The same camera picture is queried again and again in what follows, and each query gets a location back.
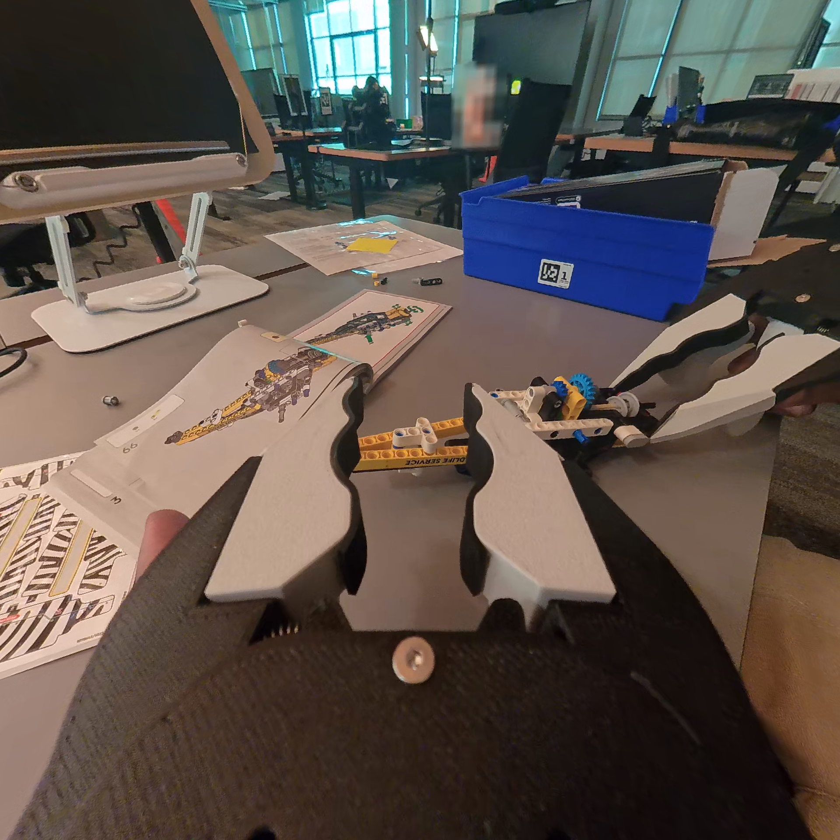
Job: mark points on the clear plastic bag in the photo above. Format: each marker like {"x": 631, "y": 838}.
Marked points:
{"x": 315, "y": 246}

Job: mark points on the person's left hand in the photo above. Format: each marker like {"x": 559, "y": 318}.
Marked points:
{"x": 161, "y": 538}

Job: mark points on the black bag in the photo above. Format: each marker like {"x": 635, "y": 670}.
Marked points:
{"x": 768, "y": 121}

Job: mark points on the long wood edged desk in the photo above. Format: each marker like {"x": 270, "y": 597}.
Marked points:
{"x": 630, "y": 143}

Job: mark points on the black screen tablet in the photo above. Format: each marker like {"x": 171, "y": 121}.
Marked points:
{"x": 98, "y": 65}

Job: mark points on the yellow and white lego model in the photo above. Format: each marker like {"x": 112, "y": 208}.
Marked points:
{"x": 420, "y": 436}

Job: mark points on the lego instruction booklet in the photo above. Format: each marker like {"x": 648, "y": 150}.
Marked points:
{"x": 210, "y": 394}

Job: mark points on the dark cardboard lego box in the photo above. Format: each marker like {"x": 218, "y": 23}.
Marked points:
{"x": 656, "y": 190}

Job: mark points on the large black monitor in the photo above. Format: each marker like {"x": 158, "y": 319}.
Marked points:
{"x": 531, "y": 39}

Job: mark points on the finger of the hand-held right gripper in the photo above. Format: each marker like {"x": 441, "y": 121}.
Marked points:
{"x": 689, "y": 328}
{"x": 735, "y": 394}

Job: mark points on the wood edged office desk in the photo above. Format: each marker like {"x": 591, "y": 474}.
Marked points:
{"x": 394, "y": 152}

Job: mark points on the zebra striped sticker sheet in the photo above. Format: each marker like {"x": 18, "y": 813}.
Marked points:
{"x": 39, "y": 590}

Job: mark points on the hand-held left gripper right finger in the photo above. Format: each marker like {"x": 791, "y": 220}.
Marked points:
{"x": 538, "y": 525}

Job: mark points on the person's right hand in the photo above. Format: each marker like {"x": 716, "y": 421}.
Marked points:
{"x": 797, "y": 410}

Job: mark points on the brown cardboard sheet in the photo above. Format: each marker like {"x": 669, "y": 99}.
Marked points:
{"x": 774, "y": 253}

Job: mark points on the white tablet stand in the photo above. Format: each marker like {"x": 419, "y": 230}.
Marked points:
{"x": 151, "y": 295}

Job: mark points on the yellow lego plate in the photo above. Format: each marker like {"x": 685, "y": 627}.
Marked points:
{"x": 371, "y": 245}

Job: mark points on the blue plastic bin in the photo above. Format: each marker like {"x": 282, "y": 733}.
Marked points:
{"x": 590, "y": 243}

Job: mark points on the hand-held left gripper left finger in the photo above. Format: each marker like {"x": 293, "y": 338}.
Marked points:
{"x": 282, "y": 518}

